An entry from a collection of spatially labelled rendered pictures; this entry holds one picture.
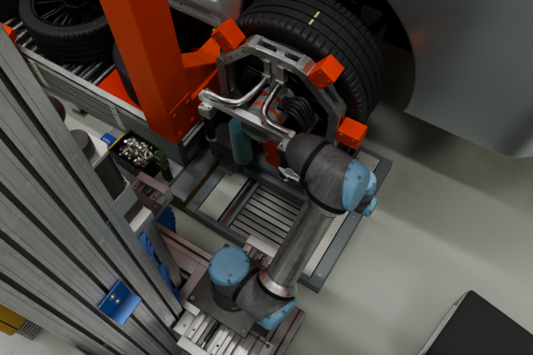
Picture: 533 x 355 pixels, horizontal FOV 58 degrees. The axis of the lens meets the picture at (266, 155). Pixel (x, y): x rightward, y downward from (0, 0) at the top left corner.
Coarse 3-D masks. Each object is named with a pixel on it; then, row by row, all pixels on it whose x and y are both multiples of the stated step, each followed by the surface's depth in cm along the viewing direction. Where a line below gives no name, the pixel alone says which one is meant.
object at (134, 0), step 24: (120, 0) 154; (144, 0) 157; (120, 24) 165; (144, 24) 162; (168, 24) 173; (120, 48) 179; (144, 48) 169; (168, 48) 180; (144, 72) 182; (168, 72) 187; (144, 96) 199; (168, 96) 195; (168, 120) 204; (192, 120) 219
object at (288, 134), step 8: (280, 72) 170; (280, 80) 173; (272, 88) 173; (280, 88) 173; (272, 96) 170; (264, 104) 168; (264, 112) 166; (264, 120) 165; (272, 120) 165; (272, 128) 164; (280, 128) 163; (288, 128) 163; (288, 136) 162
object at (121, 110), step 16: (32, 64) 271; (48, 64) 266; (64, 80) 263; (80, 80) 259; (80, 96) 268; (96, 96) 254; (112, 96) 253; (112, 112) 259; (128, 112) 247; (144, 128) 250; (176, 144) 242
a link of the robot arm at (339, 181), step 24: (312, 168) 118; (336, 168) 115; (360, 168) 116; (312, 192) 119; (336, 192) 115; (360, 192) 118; (312, 216) 120; (288, 240) 125; (312, 240) 123; (288, 264) 125; (264, 288) 128; (288, 288) 128; (264, 312) 129; (288, 312) 132
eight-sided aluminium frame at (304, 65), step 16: (240, 48) 173; (256, 48) 168; (272, 48) 170; (288, 48) 168; (224, 64) 187; (288, 64) 165; (304, 64) 163; (224, 80) 195; (304, 80) 166; (224, 96) 204; (240, 96) 207; (320, 96) 168; (336, 96) 171; (336, 112) 170; (336, 128) 177; (336, 144) 190
